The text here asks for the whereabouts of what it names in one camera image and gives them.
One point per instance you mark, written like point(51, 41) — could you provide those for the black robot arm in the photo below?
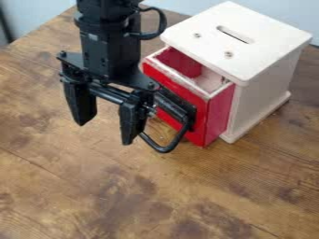
point(111, 15)

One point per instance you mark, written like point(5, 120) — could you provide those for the white wooden box cabinet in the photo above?
point(249, 48)

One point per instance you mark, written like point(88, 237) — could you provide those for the red drawer with black handle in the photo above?
point(193, 98)

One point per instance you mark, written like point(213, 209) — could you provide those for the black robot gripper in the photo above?
point(107, 67)

